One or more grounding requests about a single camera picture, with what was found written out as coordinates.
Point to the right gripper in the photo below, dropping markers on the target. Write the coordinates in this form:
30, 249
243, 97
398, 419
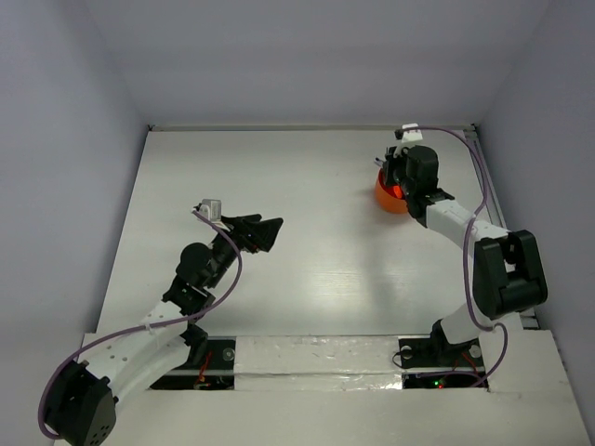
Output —
393, 160

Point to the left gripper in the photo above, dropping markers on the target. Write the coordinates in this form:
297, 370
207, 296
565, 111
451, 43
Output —
246, 233

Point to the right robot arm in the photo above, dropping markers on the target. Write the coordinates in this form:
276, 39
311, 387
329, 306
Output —
436, 210

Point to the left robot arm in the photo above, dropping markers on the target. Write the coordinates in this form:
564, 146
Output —
84, 396

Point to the orange round organizer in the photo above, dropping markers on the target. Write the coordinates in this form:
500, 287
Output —
389, 198

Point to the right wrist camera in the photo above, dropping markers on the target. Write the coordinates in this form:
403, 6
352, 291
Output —
409, 134

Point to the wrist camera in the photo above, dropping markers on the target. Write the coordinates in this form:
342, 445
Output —
209, 209
409, 134

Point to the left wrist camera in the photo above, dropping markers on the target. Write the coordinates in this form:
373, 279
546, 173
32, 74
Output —
209, 209

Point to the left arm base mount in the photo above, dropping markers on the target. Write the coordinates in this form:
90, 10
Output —
208, 367

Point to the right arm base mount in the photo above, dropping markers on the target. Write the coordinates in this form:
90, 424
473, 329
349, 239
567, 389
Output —
431, 362

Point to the aluminium side rail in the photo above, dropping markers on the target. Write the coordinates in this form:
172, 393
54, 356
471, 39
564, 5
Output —
499, 223

